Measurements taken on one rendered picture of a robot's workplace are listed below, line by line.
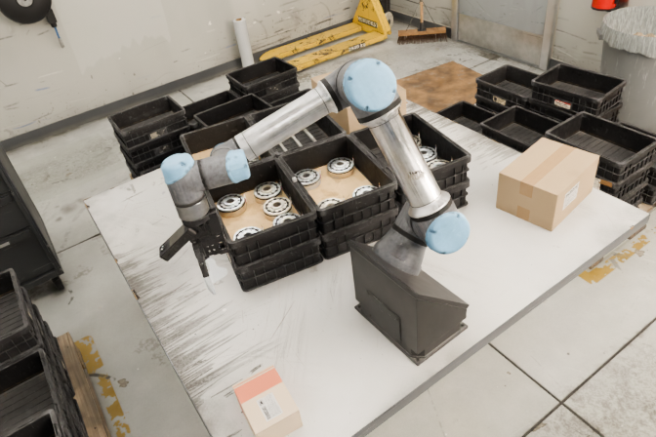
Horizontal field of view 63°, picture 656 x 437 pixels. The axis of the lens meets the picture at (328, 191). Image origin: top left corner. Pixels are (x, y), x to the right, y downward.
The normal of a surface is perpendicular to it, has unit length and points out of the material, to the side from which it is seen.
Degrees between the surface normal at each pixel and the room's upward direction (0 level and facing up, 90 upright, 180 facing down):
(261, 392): 0
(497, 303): 0
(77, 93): 90
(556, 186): 0
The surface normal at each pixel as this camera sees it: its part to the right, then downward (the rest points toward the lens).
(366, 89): 0.11, 0.12
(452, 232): 0.24, 0.34
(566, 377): -0.11, -0.80
